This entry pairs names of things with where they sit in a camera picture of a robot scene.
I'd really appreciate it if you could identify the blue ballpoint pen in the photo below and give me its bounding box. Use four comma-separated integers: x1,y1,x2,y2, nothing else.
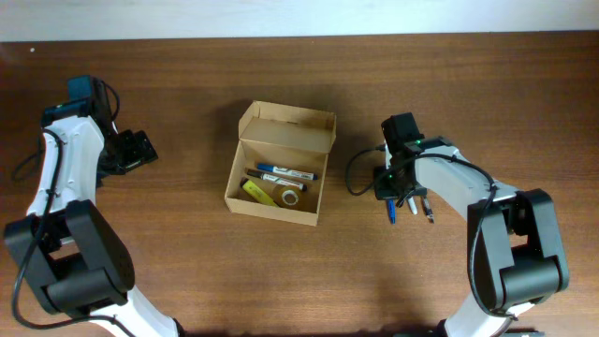
386,199,396,225

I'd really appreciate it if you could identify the black grey permanent marker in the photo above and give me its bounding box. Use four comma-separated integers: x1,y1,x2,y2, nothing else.
407,198,418,215

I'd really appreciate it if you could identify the yellow tape roll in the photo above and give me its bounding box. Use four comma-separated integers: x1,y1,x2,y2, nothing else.
272,185,305,210

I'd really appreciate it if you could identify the brown cardboard box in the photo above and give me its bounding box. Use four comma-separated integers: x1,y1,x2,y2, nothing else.
225,101,337,227

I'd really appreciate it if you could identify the blue whiteboard marker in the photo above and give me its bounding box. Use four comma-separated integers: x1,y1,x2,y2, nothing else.
256,163,318,181

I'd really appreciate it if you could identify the yellow highlighter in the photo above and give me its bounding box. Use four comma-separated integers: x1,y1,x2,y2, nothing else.
240,178,279,208

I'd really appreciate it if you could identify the black whiteboard marker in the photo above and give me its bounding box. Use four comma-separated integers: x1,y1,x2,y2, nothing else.
247,169,308,192

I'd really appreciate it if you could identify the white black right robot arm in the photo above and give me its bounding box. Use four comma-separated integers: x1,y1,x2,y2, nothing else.
380,113,569,337

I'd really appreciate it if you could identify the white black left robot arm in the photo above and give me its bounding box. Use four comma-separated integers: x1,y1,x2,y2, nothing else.
4,75,185,337

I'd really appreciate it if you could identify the dark mechanical pencil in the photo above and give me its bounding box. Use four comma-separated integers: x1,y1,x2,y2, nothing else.
421,196,434,224

